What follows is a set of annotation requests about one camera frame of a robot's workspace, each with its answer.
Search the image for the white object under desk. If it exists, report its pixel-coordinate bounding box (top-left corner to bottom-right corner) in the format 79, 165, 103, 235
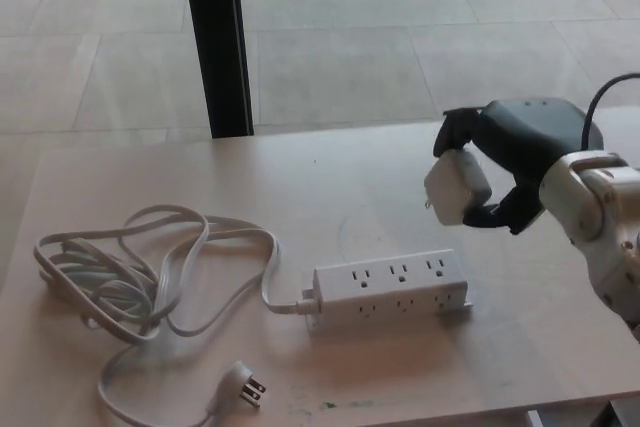
527, 394, 640, 427

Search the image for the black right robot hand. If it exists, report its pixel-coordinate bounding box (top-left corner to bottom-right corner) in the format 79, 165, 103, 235
431, 96, 605, 236

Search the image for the white six-outlet power strip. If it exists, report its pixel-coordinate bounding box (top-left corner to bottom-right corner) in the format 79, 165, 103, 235
301, 247, 474, 334

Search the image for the white angled three-prong plug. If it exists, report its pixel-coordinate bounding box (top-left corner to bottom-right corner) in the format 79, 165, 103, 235
208, 359, 268, 411

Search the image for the white square power adapter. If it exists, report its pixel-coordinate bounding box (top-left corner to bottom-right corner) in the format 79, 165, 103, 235
422, 148, 493, 226

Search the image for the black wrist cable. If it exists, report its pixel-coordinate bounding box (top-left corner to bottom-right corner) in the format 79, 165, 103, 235
577, 73, 640, 153

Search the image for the white flat power cord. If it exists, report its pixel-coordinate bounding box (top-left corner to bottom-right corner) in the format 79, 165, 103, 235
32, 203, 317, 427

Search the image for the black vertical window post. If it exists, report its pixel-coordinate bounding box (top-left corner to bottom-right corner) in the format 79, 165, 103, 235
179, 0, 255, 139

